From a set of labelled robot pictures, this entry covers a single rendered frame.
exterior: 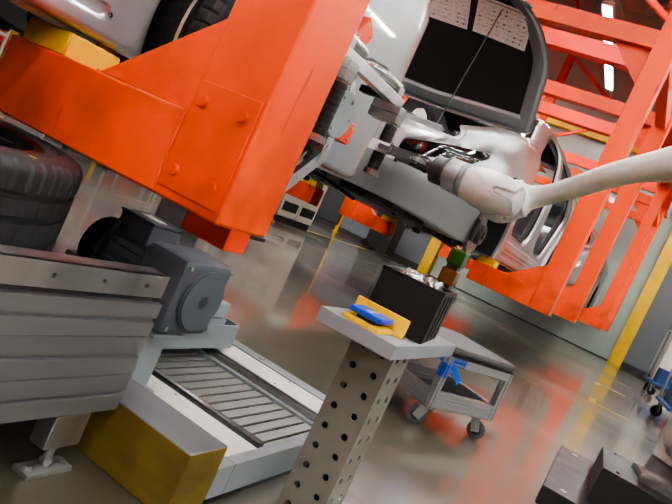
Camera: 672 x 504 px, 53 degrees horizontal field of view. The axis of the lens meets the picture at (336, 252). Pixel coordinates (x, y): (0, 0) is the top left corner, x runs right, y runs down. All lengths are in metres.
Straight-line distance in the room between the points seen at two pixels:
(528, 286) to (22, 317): 4.45
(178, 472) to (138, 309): 0.30
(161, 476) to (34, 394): 0.28
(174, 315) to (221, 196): 0.39
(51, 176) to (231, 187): 0.28
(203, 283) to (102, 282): 0.36
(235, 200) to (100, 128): 0.34
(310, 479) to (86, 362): 0.54
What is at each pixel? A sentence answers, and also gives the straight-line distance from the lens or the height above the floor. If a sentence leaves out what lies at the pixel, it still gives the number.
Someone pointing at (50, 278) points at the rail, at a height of 0.36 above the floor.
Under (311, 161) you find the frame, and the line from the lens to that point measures 1.99.
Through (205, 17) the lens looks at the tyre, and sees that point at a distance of 1.65.
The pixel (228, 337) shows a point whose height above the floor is 0.13.
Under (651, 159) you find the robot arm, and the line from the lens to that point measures 1.71.
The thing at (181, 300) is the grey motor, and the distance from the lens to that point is 1.44.
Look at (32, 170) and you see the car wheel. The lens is 1.13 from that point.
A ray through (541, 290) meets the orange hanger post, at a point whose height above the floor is 0.67.
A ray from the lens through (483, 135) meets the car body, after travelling 4.41.
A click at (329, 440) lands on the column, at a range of 1.43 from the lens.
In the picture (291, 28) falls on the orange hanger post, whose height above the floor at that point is 0.87.
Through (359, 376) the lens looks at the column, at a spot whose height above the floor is 0.34.
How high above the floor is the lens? 0.64
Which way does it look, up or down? 4 degrees down
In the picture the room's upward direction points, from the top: 25 degrees clockwise
